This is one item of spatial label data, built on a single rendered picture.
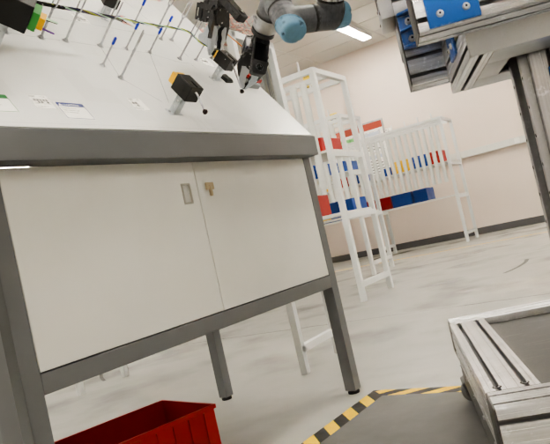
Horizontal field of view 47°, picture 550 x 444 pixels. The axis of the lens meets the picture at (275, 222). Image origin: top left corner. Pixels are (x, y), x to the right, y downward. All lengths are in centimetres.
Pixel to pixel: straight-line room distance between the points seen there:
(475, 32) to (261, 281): 90
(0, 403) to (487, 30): 109
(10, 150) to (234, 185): 70
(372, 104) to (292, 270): 859
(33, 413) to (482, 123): 904
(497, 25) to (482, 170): 861
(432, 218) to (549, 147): 872
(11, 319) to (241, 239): 72
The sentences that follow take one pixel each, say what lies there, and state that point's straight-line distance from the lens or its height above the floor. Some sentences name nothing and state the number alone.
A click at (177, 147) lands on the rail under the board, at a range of 157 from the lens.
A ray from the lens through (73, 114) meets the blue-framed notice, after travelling 144.
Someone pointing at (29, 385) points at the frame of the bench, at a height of 39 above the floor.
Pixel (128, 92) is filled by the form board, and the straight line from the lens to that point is 166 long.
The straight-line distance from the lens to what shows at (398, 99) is 1026.
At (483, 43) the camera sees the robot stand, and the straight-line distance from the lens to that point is 128.
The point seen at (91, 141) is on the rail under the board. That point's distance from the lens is 140.
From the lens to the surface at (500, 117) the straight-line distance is 984.
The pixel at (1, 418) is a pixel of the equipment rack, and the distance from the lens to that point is 119.
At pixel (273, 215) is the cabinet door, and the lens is 189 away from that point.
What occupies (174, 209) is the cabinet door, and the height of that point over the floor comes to 68.
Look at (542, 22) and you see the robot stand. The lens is 131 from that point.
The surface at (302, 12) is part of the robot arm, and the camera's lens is 178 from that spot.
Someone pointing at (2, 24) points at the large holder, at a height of 111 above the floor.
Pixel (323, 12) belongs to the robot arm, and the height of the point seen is 112.
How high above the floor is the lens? 54
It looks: 2 degrees up
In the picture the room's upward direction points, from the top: 13 degrees counter-clockwise
